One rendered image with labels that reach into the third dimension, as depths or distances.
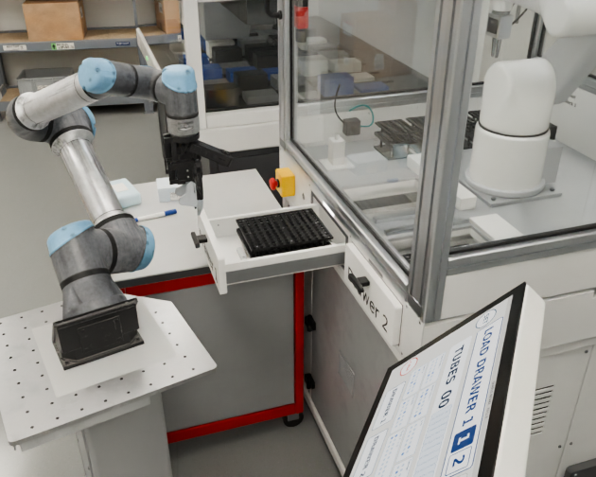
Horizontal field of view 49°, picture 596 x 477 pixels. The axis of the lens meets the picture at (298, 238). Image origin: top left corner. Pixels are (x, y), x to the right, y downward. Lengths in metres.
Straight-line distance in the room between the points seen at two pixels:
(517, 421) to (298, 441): 1.62
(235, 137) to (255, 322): 0.77
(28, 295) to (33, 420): 1.86
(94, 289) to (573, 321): 1.08
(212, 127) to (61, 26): 3.16
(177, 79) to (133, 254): 0.45
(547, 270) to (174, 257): 1.03
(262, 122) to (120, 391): 1.32
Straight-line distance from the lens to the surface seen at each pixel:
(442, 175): 1.19
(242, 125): 2.49
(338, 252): 1.70
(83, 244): 1.60
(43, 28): 5.51
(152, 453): 1.79
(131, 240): 1.67
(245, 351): 2.11
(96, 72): 1.50
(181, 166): 1.58
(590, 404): 1.87
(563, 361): 1.69
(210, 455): 2.37
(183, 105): 1.53
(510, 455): 0.79
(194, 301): 1.96
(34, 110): 1.74
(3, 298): 3.34
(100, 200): 1.75
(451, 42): 1.13
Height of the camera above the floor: 1.75
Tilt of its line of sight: 30 degrees down
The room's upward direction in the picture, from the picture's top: straight up
